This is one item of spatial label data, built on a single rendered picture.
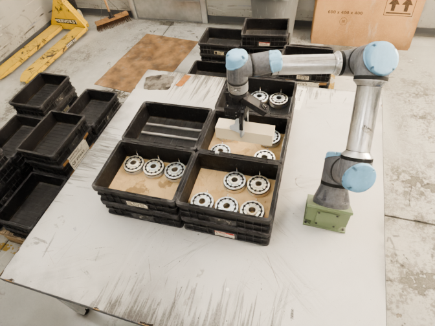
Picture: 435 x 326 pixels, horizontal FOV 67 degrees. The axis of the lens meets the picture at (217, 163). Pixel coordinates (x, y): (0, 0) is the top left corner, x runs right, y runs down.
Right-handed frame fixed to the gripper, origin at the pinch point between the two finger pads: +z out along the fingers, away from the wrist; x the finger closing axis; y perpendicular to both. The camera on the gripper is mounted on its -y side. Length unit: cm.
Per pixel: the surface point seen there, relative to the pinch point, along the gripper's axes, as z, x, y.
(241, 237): 35.6, 30.7, -5.1
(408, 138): 109, -125, -104
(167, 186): 25.6, 18.8, 33.1
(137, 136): 25, -8, 62
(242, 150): 25.8, -10.7, 4.6
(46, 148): 59, -13, 146
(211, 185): 25.7, 13.5, 13.4
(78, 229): 38, 45, 73
